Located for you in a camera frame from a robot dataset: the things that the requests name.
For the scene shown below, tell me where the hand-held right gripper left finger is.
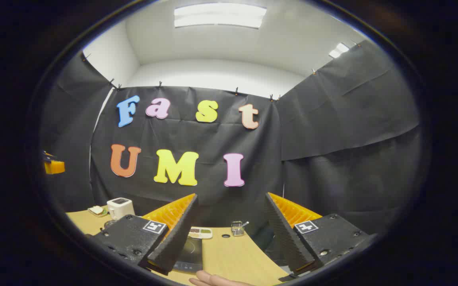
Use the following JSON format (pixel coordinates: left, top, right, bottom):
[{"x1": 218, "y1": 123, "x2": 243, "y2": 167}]
[{"x1": 92, "y1": 193, "x2": 199, "y2": 276}]

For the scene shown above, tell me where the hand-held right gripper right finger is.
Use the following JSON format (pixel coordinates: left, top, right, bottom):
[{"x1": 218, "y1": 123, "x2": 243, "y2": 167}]
[{"x1": 264, "y1": 192, "x2": 377, "y2": 277}]

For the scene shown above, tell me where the black induction cooktop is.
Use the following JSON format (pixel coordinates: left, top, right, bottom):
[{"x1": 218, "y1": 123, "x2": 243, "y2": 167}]
[{"x1": 172, "y1": 236, "x2": 204, "y2": 273}]

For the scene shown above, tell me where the white seasoning tray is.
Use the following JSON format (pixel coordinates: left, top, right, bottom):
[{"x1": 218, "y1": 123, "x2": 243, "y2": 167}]
[{"x1": 188, "y1": 227, "x2": 213, "y2": 239}]

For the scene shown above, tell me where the white toaster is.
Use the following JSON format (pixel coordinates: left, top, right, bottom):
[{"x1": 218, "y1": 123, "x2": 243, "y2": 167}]
[{"x1": 107, "y1": 197, "x2": 135, "y2": 220}]

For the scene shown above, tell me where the ceiling light panel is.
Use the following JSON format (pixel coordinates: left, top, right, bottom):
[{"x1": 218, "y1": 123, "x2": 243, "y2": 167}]
[
  {"x1": 329, "y1": 43, "x2": 349, "y2": 59},
  {"x1": 174, "y1": 3, "x2": 267, "y2": 29}
]

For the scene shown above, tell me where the small wire basket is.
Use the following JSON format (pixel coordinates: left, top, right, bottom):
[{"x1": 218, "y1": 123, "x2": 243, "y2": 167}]
[{"x1": 231, "y1": 221, "x2": 249, "y2": 237}]

